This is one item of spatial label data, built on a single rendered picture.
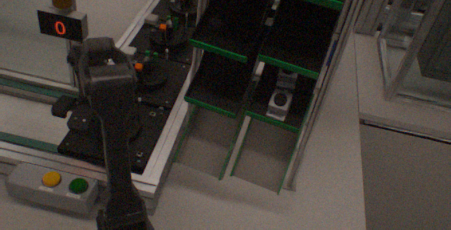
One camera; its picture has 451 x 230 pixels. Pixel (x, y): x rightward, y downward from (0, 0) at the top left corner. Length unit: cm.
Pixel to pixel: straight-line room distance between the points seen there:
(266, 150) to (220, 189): 22
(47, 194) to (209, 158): 41
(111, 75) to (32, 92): 79
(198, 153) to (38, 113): 53
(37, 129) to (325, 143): 91
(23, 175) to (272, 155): 63
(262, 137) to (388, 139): 76
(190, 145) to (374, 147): 89
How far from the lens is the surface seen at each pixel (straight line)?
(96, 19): 199
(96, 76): 71
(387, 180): 198
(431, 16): 165
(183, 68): 153
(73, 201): 117
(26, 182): 121
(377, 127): 178
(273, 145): 116
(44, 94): 147
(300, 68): 92
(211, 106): 102
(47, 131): 139
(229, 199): 129
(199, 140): 117
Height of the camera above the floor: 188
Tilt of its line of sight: 40 degrees down
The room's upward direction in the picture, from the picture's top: 10 degrees clockwise
